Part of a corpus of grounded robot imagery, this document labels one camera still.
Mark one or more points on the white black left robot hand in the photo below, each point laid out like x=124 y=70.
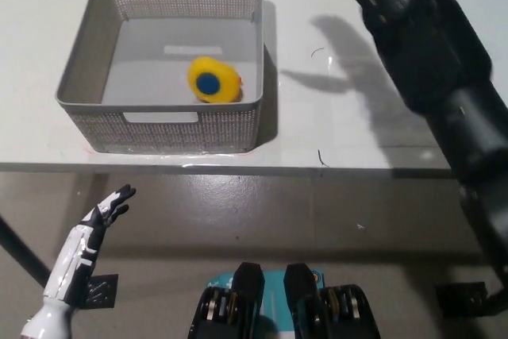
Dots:
x=85 y=236

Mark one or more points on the yellow duck toy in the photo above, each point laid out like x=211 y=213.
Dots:
x=226 y=77

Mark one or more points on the black floor tape patch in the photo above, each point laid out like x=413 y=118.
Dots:
x=104 y=290
x=460 y=299

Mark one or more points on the black table leg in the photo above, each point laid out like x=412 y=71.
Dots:
x=21 y=253

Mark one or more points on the grey perforated plastic basket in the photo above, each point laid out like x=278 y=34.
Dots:
x=139 y=45

